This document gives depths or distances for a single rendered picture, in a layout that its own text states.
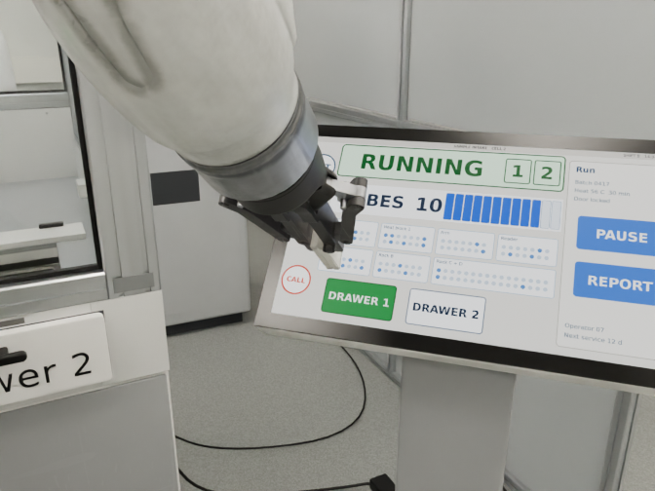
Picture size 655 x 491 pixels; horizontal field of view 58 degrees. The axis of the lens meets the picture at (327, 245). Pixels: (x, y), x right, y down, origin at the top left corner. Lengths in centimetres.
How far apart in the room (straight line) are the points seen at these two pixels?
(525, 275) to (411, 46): 142
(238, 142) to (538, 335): 50
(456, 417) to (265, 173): 61
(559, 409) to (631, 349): 105
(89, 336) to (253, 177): 62
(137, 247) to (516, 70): 113
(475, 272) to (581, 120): 86
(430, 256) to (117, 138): 46
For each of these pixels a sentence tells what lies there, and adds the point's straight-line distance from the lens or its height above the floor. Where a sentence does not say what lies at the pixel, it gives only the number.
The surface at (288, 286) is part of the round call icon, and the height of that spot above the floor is 101.
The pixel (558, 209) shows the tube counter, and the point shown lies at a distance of 79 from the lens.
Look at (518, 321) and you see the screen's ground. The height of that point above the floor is 100.
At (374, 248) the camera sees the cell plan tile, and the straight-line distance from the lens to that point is 78.
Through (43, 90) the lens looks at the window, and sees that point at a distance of 89.
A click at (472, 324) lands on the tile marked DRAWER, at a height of 99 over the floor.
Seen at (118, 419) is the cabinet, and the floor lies 73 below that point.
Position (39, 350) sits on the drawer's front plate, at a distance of 96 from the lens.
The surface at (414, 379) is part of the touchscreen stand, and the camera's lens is 88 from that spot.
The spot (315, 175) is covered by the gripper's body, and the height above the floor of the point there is 123.
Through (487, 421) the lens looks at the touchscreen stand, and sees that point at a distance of 90.
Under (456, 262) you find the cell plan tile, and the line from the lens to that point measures 76.
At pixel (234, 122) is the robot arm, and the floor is 128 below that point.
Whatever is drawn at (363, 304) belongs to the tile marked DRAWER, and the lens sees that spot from 76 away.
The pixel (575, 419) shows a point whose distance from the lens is 175.
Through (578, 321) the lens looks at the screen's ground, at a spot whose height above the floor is 101.
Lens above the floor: 132
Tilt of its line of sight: 20 degrees down
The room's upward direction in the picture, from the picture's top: straight up
